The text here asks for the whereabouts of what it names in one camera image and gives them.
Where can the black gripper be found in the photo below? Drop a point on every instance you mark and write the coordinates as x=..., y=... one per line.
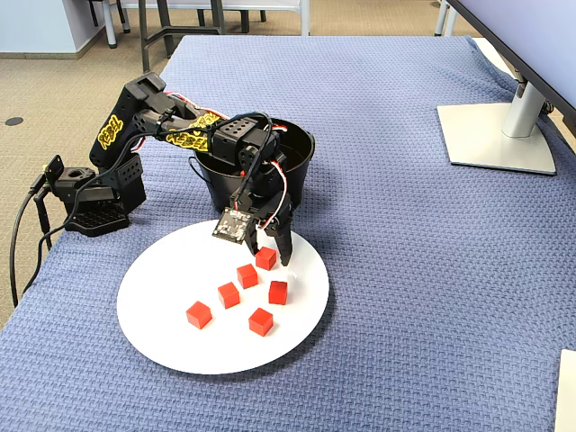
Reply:
x=275, y=223

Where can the red cube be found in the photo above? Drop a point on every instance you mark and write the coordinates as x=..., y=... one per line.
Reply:
x=247, y=276
x=260, y=322
x=199, y=316
x=265, y=260
x=278, y=293
x=228, y=296

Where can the white round plate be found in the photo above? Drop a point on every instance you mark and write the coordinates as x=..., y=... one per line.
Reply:
x=180, y=342

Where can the black metal bucket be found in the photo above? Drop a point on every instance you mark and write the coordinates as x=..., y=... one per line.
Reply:
x=300, y=180

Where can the blue woven tablecloth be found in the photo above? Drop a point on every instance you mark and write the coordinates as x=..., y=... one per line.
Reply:
x=405, y=270

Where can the black chair leg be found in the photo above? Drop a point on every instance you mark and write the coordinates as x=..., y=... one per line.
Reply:
x=124, y=20
x=245, y=20

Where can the monitor with silver stand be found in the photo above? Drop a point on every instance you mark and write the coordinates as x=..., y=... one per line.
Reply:
x=495, y=139

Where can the white table leg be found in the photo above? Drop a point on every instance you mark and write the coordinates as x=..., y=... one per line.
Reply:
x=110, y=27

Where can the grey table leg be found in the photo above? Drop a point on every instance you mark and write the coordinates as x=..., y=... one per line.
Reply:
x=442, y=20

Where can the black floor outlet disc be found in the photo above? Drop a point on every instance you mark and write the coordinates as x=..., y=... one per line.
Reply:
x=14, y=121

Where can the white flat panel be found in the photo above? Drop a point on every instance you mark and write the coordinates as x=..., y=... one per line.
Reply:
x=567, y=391

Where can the black wrist camera board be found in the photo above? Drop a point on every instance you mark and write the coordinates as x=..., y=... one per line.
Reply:
x=231, y=226

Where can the light grey table frame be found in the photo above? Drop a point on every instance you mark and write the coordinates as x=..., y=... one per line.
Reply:
x=305, y=20

